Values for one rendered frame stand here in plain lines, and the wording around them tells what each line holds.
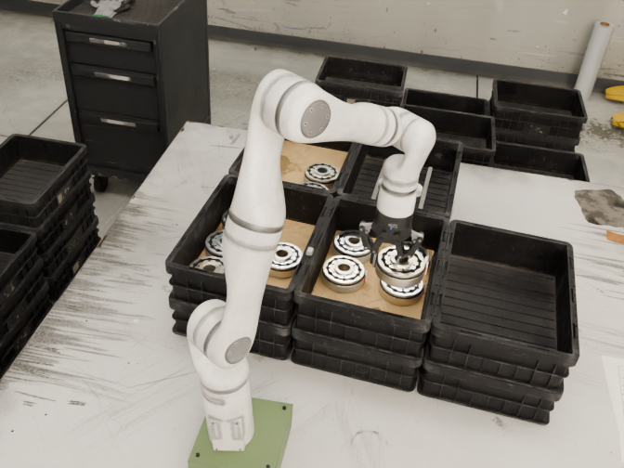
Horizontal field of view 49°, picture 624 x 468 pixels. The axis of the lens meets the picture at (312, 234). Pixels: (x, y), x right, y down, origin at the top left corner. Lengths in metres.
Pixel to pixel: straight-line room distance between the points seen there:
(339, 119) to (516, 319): 0.79
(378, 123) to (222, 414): 0.60
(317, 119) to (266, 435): 0.68
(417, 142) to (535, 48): 3.66
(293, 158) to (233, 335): 1.03
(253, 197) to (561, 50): 3.98
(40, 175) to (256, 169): 1.73
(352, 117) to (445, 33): 3.75
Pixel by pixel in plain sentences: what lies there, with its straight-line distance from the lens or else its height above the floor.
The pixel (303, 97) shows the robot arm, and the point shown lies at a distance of 0.99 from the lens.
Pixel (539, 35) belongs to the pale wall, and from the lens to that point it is 4.84.
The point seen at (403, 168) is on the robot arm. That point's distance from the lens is 1.28.
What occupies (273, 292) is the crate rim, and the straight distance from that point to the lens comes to 1.48.
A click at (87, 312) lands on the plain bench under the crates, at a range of 1.80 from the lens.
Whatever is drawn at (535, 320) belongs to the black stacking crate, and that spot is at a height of 0.83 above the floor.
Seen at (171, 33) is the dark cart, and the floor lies 0.82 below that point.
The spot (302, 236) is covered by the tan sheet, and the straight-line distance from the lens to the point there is 1.78.
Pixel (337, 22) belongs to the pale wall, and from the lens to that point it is 4.85.
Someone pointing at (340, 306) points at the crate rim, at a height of 0.93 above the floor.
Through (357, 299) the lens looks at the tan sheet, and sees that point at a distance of 1.61.
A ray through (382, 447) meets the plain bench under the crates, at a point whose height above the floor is 0.70.
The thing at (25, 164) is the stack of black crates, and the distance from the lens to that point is 2.80.
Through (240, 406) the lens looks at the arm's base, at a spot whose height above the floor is 0.89.
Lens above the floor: 1.93
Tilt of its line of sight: 38 degrees down
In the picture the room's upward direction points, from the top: 5 degrees clockwise
